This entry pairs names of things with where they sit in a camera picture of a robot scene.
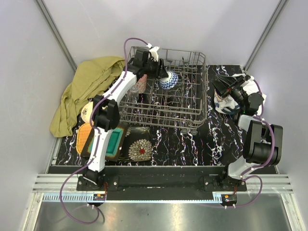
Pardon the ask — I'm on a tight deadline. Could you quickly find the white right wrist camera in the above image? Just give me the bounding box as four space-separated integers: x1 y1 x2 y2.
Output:
241 75 256 91

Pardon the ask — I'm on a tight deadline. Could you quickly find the teal square ceramic dish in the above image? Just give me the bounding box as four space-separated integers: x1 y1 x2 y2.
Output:
90 122 128 162

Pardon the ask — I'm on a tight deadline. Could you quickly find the grey wire dish rack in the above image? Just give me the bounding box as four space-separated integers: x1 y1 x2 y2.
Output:
119 48 208 129

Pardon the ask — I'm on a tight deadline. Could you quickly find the black floral square plate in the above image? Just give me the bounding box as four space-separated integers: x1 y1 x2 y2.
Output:
118 127 152 162

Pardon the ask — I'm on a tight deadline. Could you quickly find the pink skull pattern mug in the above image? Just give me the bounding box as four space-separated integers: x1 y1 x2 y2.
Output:
136 74 147 94

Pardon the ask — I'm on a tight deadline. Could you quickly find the clear drinking glass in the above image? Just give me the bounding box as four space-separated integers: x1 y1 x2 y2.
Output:
128 85 139 102

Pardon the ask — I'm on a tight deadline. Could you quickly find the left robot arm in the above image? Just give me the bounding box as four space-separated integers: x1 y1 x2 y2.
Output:
82 45 168 191

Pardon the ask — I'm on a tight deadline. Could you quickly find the white printed t-shirt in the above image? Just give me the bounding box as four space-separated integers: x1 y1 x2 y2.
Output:
214 74 267 116

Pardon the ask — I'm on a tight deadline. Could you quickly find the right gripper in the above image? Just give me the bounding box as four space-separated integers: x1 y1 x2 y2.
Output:
210 75 248 110

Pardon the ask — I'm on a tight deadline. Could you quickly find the woven bamboo basket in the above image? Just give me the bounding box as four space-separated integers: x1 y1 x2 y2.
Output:
76 123 94 157

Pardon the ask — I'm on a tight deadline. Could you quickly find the red patterned bowl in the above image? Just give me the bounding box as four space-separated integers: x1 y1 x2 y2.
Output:
159 71 179 90

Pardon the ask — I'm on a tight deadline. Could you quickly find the cream round floral plate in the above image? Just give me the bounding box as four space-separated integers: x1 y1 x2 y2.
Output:
80 102 93 123

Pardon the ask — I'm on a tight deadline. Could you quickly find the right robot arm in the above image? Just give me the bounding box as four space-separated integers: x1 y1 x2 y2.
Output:
213 74 283 191

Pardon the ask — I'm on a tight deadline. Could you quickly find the olive green cloth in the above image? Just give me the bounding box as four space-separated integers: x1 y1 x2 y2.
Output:
50 56 125 138

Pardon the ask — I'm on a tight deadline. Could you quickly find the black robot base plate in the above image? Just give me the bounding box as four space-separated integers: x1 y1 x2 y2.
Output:
77 166 247 202

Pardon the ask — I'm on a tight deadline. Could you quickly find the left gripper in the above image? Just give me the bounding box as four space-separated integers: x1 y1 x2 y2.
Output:
142 58 168 79

